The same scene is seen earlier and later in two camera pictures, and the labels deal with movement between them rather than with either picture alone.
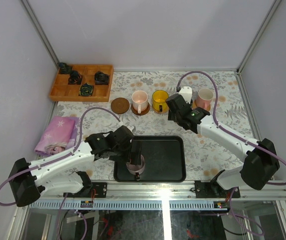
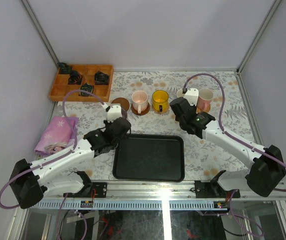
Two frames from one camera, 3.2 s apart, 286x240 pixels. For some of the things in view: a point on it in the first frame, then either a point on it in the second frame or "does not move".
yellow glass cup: [160, 97] does not move
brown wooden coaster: [143, 112] does not move
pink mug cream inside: [204, 97] does not move
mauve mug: [136, 168] -> [123, 113]
